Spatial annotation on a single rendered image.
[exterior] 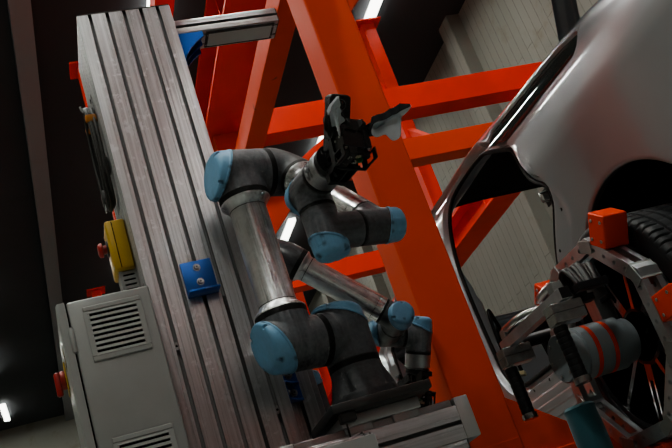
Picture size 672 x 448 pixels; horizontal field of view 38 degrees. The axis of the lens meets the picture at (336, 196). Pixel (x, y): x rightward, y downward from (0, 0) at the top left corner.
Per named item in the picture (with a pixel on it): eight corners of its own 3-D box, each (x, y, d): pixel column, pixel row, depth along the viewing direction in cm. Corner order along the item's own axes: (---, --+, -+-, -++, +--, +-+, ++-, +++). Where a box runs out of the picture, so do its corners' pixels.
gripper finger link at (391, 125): (422, 132, 178) (378, 151, 181) (415, 105, 180) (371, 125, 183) (415, 125, 175) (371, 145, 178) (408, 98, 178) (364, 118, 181)
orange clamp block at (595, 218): (630, 244, 250) (627, 210, 248) (604, 250, 247) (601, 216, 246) (613, 239, 256) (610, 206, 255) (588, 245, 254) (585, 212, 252)
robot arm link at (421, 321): (401, 314, 290) (429, 316, 291) (399, 351, 289) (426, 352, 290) (409, 316, 282) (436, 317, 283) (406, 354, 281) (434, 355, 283)
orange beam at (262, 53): (310, -27, 367) (300, -52, 371) (285, -24, 364) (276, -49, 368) (253, 187, 521) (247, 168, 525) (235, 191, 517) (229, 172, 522)
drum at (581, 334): (651, 356, 249) (628, 306, 254) (581, 377, 242) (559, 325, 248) (626, 372, 261) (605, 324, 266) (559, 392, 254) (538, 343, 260)
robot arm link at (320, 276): (271, 219, 273) (423, 302, 271) (265, 235, 283) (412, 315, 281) (252, 251, 267) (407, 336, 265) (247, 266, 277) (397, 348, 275)
